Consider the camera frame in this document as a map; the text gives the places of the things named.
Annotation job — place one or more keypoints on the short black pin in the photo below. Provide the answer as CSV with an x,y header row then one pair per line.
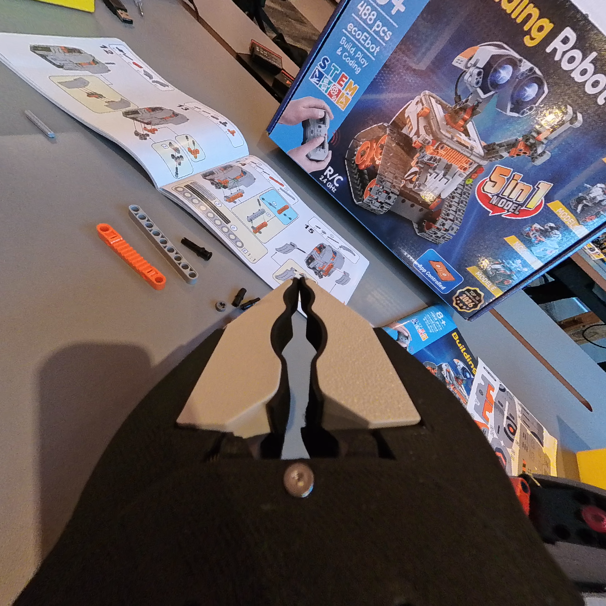
x,y
250,303
239,297

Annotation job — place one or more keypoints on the black metal desk frame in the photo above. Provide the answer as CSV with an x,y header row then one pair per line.
x,y
568,279

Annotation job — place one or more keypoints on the small metal tool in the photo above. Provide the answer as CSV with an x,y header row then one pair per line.
x,y
139,6

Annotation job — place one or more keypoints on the orange toothed beam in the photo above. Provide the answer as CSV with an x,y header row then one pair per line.
x,y
130,256

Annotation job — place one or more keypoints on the grey holed beam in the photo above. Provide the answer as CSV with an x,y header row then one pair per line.
x,y
163,243

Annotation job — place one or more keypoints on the blue toy robot box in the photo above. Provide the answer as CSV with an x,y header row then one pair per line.
x,y
426,213

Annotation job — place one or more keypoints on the long black pin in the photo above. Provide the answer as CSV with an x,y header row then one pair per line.
x,y
196,248

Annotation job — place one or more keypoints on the yellow plastic bin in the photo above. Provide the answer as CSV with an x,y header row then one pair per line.
x,y
594,469
71,3

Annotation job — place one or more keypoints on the blue cover booklet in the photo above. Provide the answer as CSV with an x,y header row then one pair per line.
x,y
426,331

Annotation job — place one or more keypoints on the open instruction booklet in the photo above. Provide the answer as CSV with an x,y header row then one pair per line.
x,y
133,113

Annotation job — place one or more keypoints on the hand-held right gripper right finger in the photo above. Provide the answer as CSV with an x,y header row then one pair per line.
x,y
370,379

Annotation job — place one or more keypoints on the thin grey axle rod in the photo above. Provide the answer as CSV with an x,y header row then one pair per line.
x,y
40,123

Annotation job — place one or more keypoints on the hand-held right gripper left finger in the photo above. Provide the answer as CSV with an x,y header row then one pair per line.
x,y
228,379

